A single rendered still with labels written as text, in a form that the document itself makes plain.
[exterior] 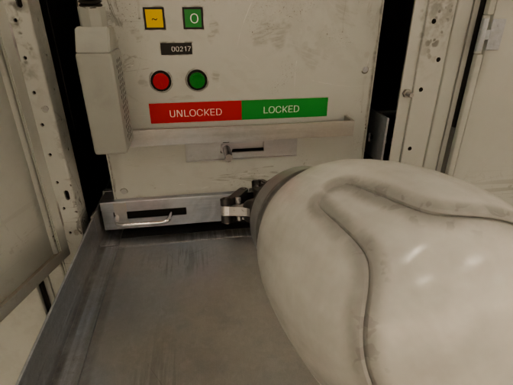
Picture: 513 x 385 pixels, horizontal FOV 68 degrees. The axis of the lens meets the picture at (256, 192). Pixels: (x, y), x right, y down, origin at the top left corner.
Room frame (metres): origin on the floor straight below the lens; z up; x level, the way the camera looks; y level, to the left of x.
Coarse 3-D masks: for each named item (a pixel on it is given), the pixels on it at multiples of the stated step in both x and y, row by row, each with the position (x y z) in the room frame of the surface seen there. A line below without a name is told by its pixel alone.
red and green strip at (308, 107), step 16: (160, 112) 0.65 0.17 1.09; (176, 112) 0.65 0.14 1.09; (192, 112) 0.66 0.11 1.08; (208, 112) 0.66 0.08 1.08; (224, 112) 0.67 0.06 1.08; (240, 112) 0.67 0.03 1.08; (256, 112) 0.68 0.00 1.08; (272, 112) 0.68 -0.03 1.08; (288, 112) 0.69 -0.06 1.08; (304, 112) 0.69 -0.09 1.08; (320, 112) 0.70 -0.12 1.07
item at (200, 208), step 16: (112, 192) 0.66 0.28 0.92; (208, 192) 0.66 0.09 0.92; (224, 192) 0.66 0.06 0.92; (112, 208) 0.62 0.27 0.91; (128, 208) 0.63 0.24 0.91; (144, 208) 0.63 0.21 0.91; (160, 208) 0.64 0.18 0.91; (176, 208) 0.64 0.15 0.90; (192, 208) 0.65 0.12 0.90; (208, 208) 0.65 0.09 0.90; (112, 224) 0.62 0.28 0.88; (160, 224) 0.64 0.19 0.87; (176, 224) 0.64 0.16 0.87
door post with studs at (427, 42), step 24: (432, 0) 0.68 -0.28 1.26; (456, 0) 0.69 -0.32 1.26; (432, 24) 0.68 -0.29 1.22; (408, 48) 0.68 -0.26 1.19; (432, 48) 0.68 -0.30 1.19; (408, 72) 0.68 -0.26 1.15; (432, 72) 0.68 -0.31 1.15; (408, 96) 0.66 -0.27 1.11; (432, 96) 0.68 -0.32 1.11; (408, 120) 0.68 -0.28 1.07; (408, 144) 0.68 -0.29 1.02
